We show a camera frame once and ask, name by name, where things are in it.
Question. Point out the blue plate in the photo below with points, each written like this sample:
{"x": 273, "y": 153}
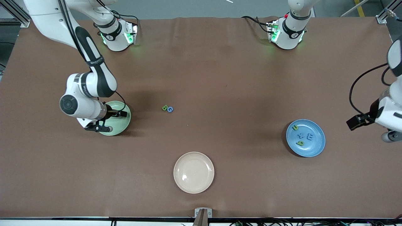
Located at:
{"x": 314, "y": 147}

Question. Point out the brown table cover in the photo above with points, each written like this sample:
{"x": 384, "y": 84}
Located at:
{"x": 201, "y": 78}

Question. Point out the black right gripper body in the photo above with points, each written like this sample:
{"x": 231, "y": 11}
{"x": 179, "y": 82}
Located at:
{"x": 110, "y": 111}

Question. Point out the aluminium frame profile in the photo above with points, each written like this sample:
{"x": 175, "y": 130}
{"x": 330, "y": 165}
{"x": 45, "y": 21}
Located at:
{"x": 381, "y": 19}
{"x": 25, "y": 23}

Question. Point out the beige plate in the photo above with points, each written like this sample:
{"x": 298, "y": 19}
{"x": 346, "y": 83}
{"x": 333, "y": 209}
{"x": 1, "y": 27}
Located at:
{"x": 193, "y": 172}

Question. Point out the green plate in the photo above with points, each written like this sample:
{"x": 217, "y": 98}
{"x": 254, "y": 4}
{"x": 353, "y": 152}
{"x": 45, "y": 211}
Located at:
{"x": 121, "y": 126}

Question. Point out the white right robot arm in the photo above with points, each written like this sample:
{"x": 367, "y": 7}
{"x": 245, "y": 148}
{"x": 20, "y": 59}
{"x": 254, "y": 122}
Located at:
{"x": 47, "y": 18}

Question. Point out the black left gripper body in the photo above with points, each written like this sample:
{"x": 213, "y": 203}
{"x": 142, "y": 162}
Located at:
{"x": 373, "y": 110}

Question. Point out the blue foam letter E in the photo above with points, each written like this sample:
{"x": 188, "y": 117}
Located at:
{"x": 309, "y": 137}

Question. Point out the green foam lowercase letter a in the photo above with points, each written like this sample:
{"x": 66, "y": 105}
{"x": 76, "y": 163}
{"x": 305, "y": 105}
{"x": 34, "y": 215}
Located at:
{"x": 299, "y": 143}

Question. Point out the blue foam letter G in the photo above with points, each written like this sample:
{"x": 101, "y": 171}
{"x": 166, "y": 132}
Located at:
{"x": 168, "y": 109}

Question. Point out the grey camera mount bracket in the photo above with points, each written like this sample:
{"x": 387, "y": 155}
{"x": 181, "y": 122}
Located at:
{"x": 203, "y": 216}

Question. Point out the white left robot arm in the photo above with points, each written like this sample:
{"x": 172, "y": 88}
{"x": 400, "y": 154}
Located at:
{"x": 290, "y": 39}

